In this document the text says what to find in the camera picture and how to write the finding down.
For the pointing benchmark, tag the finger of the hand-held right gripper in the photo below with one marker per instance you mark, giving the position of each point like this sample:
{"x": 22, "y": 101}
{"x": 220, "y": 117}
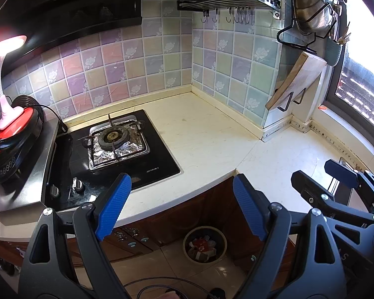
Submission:
{"x": 311, "y": 190}
{"x": 341, "y": 169}

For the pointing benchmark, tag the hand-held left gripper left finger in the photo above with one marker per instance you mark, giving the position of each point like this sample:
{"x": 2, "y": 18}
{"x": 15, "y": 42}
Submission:
{"x": 115, "y": 207}

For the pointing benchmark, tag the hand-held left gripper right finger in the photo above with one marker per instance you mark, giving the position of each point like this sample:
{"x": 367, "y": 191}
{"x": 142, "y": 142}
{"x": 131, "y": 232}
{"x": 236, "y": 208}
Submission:
{"x": 249, "y": 208}

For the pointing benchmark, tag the round trash bin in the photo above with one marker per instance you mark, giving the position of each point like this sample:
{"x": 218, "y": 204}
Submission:
{"x": 205, "y": 232}

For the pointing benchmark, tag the silver stove knob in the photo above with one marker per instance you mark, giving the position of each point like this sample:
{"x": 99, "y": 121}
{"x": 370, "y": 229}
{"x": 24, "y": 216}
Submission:
{"x": 78, "y": 185}
{"x": 55, "y": 190}

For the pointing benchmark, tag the wooden base cabinet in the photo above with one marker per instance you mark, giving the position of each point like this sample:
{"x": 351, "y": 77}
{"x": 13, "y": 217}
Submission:
{"x": 199, "y": 205}

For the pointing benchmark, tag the aluminium foil burner liner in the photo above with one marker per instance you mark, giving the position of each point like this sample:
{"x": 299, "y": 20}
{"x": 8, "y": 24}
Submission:
{"x": 131, "y": 152}

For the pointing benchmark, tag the black glass gas stove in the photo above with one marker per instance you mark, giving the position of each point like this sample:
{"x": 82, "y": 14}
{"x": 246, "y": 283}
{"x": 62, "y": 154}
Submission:
{"x": 162, "y": 162}

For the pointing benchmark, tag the gas burner with pan support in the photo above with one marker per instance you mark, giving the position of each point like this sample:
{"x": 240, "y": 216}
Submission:
{"x": 113, "y": 137}

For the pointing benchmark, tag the black shoe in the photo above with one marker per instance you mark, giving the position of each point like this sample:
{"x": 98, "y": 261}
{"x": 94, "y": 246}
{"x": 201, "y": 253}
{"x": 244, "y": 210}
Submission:
{"x": 216, "y": 294}

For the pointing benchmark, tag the wooden cutting board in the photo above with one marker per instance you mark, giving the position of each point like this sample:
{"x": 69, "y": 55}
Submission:
{"x": 302, "y": 78}

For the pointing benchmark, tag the window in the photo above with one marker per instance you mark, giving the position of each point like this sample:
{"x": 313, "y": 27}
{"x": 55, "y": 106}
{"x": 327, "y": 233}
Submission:
{"x": 361, "y": 68}

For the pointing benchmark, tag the person's leg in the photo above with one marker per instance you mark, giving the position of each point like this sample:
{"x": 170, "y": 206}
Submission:
{"x": 171, "y": 295}

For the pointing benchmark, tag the green utensil cup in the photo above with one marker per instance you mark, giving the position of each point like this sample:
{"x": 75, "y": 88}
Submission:
{"x": 333, "y": 53}

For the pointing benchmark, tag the red and black electric cooker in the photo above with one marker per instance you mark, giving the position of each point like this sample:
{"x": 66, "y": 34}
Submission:
{"x": 15, "y": 140}

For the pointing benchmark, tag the pink desk lamp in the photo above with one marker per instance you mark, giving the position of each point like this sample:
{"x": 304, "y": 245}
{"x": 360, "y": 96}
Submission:
{"x": 9, "y": 113}

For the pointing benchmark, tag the steel wok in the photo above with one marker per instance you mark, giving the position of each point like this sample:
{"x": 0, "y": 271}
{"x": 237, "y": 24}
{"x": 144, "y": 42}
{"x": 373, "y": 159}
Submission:
{"x": 311, "y": 3}

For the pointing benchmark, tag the black range hood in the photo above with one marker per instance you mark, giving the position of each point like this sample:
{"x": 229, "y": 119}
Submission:
{"x": 65, "y": 3}

